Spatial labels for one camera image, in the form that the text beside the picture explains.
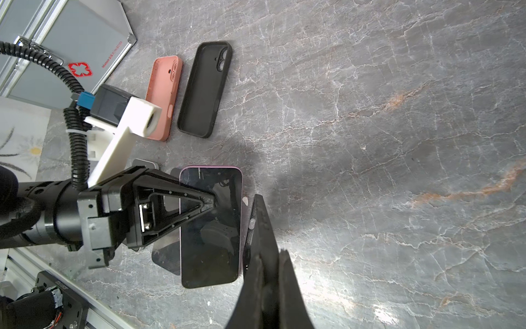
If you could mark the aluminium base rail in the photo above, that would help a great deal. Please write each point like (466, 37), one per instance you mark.
(48, 297)

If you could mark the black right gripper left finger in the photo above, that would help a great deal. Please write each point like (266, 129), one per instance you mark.
(248, 310)

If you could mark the pink phone case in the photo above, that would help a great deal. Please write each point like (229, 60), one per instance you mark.
(163, 91)

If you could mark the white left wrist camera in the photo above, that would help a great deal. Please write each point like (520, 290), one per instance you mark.
(121, 119)

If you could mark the black phone case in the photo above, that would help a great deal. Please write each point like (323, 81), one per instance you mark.
(261, 241)
(205, 88)

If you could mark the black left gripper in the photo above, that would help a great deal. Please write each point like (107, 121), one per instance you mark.
(136, 214)

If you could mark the silver aluminium case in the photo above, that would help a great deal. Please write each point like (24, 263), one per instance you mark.
(88, 38)

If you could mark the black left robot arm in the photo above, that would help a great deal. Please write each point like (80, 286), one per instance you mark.
(43, 213)

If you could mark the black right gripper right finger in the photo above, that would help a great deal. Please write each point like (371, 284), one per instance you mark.
(292, 310)

